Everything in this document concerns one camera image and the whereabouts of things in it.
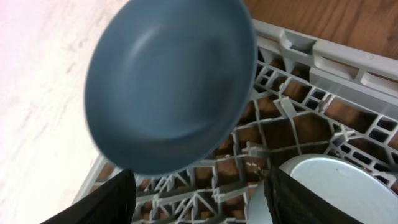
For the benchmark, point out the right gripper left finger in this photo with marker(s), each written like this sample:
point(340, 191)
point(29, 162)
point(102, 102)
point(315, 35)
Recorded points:
point(113, 202)

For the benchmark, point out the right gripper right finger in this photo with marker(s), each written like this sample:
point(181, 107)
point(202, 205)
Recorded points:
point(291, 202)

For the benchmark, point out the light blue bowl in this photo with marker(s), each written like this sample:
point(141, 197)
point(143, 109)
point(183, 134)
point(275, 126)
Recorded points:
point(345, 186)

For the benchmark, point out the dark blue plate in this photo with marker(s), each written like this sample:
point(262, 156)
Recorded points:
point(168, 81)

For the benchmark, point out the grey plastic dishwasher rack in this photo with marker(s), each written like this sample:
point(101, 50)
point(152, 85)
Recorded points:
point(310, 96)

